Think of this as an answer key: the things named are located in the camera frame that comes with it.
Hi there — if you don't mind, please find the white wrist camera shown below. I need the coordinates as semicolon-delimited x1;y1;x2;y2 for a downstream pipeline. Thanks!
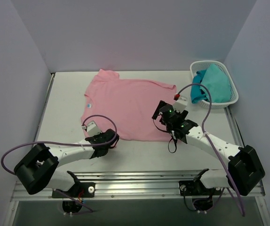
81;121;102;137
173;94;188;113

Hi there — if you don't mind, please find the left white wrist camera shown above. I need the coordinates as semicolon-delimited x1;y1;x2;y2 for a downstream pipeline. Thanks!
81;121;102;137

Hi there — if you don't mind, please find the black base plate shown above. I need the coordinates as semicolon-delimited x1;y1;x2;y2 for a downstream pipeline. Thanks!
178;180;222;196
62;182;95;198

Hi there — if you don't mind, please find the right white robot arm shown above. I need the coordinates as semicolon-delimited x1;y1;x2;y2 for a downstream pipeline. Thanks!
152;101;265;196

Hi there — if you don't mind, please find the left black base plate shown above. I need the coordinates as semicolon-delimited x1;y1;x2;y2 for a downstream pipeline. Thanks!
62;182;95;198

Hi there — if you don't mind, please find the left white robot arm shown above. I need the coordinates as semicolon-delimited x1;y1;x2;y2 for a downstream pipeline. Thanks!
14;129;119;197

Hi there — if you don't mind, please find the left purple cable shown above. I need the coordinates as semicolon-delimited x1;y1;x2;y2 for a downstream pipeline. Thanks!
0;114;117;212

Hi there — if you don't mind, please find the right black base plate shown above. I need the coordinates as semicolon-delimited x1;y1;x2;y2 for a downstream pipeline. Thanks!
178;180;222;196

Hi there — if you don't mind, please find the pink t shirt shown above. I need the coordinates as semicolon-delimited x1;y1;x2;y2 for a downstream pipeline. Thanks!
81;69;177;142

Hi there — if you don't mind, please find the light teal t shirt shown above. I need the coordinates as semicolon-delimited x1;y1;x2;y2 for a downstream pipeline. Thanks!
200;64;231;103

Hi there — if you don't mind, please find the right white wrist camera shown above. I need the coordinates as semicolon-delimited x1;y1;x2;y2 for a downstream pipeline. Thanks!
173;94;188;113

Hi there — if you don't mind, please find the dark teal t shirt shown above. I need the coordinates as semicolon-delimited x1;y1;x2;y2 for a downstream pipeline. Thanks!
191;70;207;104

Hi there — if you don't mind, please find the black wire loop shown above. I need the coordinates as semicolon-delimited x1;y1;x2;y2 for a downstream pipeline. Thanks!
153;117;179;153

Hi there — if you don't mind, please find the white plastic basket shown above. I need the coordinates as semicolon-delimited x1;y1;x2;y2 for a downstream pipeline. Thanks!
190;60;238;109

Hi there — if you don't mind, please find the aluminium rail frame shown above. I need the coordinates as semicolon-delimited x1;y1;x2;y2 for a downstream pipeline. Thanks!
5;71;266;226

